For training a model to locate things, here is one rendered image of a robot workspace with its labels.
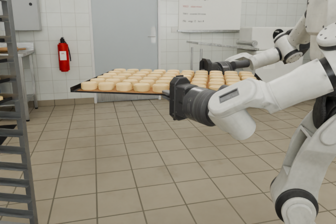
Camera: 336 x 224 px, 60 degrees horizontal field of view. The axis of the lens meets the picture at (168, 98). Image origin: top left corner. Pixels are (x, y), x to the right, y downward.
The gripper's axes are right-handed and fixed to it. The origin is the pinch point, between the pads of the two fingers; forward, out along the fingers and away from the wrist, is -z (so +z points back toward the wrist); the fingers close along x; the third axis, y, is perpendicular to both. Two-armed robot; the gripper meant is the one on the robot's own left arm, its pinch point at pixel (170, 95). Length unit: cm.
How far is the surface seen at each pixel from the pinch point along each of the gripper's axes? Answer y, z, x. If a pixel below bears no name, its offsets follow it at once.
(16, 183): 32, -90, -60
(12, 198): 34, -93, -69
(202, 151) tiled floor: -137, -129, -100
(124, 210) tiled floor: -30, -90, -100
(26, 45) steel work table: -39, -398, -8
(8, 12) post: 27, -85, 25
